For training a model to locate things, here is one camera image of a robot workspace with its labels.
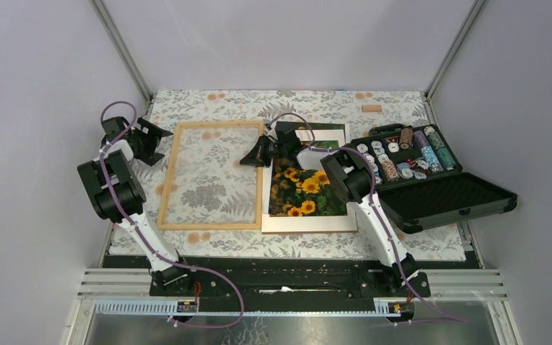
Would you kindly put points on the small wooden block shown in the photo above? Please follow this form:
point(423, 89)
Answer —
point(375, 108)

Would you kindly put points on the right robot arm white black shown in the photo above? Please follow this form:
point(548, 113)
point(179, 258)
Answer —
point(353, 180)

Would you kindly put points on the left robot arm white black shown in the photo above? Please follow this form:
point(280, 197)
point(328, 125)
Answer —
point(117, 195)

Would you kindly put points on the wooden picture frame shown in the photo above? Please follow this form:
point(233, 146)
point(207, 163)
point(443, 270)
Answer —
point(205, 185)

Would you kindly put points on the purple chip stack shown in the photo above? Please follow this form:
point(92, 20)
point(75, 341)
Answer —
point(420, 139)

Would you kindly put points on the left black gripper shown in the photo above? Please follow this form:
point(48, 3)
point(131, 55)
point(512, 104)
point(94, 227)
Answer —
point(152, 133)

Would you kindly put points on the floral tablecloth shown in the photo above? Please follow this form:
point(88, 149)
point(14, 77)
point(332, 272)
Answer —
point(170, 107)

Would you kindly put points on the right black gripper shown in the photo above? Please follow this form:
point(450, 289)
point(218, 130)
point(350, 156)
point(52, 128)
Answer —
point(257, 157)

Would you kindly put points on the black poker chip case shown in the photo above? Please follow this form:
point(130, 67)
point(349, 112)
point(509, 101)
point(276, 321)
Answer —
point(415, 198)

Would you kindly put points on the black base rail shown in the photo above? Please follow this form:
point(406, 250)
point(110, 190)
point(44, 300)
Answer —
point(288, 284)

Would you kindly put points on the green chip stack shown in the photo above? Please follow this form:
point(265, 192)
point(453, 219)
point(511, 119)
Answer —
point(442, 152)

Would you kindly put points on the sunflower photo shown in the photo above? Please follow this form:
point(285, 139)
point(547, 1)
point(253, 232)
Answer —
point(294, 191)

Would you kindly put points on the brown chip stack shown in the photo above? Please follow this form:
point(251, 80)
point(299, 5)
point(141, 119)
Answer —
point(406, 138)

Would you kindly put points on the blue chip stack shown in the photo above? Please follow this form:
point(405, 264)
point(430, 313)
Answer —
point(431, 158)

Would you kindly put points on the dark green photo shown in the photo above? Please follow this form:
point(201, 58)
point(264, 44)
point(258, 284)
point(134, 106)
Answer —
point(287, 126)

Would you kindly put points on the white mat board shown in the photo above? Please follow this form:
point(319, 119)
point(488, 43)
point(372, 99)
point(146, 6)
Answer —
point(324, 139)

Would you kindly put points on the grey slotted cable duct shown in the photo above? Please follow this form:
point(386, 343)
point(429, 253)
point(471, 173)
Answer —
point(184, 308)

